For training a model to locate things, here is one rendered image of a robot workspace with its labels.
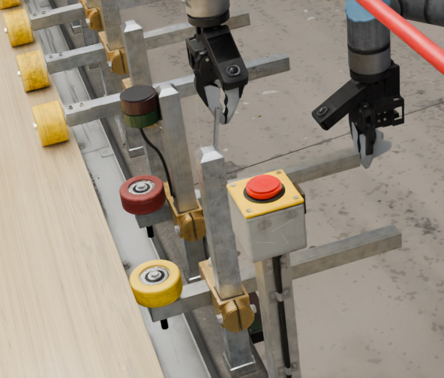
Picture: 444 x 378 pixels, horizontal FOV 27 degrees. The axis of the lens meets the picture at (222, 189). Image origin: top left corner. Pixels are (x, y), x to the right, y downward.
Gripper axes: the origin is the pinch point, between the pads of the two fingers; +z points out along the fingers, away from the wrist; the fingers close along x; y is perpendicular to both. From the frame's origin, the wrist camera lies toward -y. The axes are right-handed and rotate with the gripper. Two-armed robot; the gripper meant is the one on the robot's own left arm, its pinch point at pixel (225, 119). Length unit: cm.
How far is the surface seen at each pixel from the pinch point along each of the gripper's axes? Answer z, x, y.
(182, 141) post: -2.4, 9.7, -7.4
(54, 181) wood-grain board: 8.6, 31.6, 8.5
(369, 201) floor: 99, -68, 92
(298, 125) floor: 99, -65, 148
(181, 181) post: 5.4, 11.0, -7.4
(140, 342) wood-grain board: 8.7, 26.8, -39.8
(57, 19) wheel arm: 4, 20, 72
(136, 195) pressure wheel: 8.0, 18.7, -3.9
